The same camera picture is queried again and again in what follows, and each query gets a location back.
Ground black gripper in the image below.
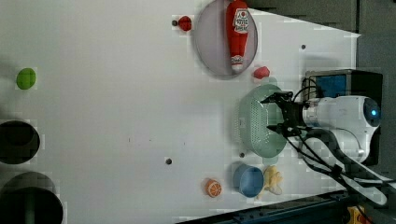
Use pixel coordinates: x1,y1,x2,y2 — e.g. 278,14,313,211
262,91,306,137

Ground mint green plastic strainer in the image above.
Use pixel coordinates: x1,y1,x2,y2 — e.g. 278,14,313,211
235,77,287,165

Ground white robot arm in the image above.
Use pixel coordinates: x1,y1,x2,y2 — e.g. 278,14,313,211
261,91,381,162

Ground red toy strawberry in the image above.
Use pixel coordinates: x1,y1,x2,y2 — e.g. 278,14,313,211
253,66,270,79

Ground yellow toy banana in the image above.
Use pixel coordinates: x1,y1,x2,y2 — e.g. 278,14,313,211
257,165,283,199

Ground blue black control box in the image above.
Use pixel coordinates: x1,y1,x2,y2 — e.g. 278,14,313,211
304,69,383,105

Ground blue plastic cup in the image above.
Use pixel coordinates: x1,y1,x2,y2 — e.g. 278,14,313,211
233,163,264,198

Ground grey round plate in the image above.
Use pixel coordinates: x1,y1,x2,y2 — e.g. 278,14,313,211
193,0,258,77

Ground toy orange half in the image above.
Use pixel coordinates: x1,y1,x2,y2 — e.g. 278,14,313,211
205,179,222,198

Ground red ketchup bottle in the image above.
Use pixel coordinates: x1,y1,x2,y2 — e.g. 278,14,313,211
226,0,249,73

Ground small red toy fruit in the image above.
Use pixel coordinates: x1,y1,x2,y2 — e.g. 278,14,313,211
178,16,192,32

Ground green toy lime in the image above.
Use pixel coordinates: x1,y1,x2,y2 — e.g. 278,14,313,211
16,68,36,90

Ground black cylinder upper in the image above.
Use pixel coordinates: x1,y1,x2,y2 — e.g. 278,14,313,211
0,120,40,164

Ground black cylinder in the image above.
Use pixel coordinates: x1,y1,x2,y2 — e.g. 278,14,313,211
1,172,64,224
0,120,40,164

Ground black cylinder lower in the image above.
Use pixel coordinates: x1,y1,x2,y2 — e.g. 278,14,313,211
1,172,64,224

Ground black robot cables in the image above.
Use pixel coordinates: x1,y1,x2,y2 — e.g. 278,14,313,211
284,77,396,206

